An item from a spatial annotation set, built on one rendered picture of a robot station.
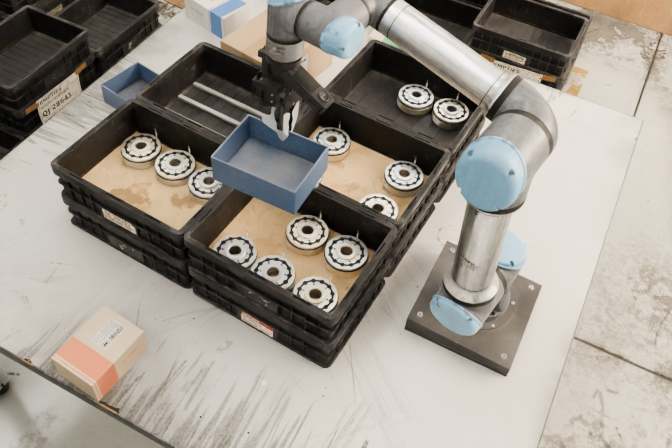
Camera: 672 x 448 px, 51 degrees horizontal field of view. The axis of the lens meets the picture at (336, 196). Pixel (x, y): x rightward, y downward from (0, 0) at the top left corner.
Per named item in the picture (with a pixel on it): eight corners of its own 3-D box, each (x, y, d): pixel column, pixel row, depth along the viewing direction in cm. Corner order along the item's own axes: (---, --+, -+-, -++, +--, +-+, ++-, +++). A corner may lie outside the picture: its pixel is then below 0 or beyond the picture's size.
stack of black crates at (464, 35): (473, 73, 327) (489, 10, 301) (450, 110, 308) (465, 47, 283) (395, 45, 337) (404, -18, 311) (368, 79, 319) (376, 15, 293)
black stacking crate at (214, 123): (317, 124, 200) (319, 93, 191) (257, 188, 182) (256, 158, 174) (205, 73, 212) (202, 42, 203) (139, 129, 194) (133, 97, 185)
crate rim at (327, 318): (398, 233, 163) (400, 227, 162) (333, 328, 146) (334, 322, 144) (257, 164, 175) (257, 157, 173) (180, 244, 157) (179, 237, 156)
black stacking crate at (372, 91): (486, 119, 206) (495, 89, 197) (444, 181, 189) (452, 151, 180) (368, 70, 218) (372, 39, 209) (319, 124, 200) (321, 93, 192)
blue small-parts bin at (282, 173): (327, 168, 154) (329, 146, 148) (294, 215, 145) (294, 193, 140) (249, 136, 159) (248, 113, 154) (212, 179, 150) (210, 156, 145)
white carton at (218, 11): (250, 27, 246) (249, 5, 240) (224, 41, 240) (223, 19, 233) (211, 3, 254) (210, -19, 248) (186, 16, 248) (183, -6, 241)
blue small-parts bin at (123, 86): (104, 101, 216) (99, 84, 211) (141, 78, 225) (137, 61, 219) (149, 131, 209) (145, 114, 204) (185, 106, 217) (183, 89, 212)
